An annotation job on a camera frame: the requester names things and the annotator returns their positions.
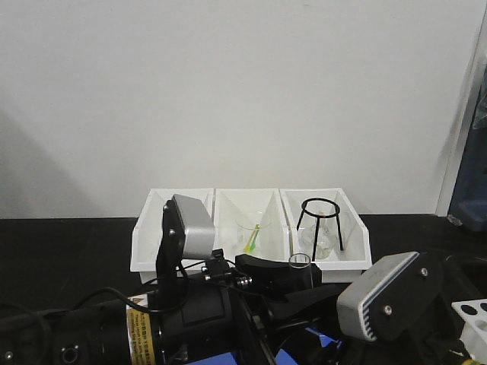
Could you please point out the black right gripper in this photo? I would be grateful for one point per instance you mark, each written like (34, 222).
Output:
(399, 310)

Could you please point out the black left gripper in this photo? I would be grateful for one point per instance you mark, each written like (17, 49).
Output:
(204, 315)

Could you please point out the clear glass test tube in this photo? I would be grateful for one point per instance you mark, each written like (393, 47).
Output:
(301, 271)

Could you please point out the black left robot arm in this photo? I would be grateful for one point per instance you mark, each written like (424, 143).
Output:
(118, 331)

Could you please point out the white test tube rack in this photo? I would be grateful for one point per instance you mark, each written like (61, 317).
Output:
(473, 336)

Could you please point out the green plastic spatula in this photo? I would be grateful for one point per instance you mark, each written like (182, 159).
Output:
(254, 241)

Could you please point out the clear round glass flask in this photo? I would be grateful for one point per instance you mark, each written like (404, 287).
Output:
(317, 236)

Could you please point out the yellow plastic spatula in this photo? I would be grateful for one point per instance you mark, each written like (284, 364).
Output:
(251, 239)

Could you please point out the blue plastic tray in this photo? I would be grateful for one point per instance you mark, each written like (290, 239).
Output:
(309, 346)

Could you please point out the white right storage bin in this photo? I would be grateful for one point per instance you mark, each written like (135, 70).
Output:
(342, 265)

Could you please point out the white storage bin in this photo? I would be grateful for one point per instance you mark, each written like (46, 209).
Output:
(231, 204)
(342, 265)
(147, 233)

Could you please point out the black metal tripod stand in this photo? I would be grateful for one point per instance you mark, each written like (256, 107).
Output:
(325, 208)

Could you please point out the clear beaker in middle bin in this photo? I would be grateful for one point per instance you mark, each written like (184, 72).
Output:
(253, 234)

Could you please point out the white middle storage bin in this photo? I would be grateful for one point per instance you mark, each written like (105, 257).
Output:
(231, 204)

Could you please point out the white left storage bin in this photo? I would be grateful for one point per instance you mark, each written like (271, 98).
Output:
(147, 233)

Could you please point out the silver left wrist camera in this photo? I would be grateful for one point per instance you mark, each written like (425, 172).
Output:
(198, 228)

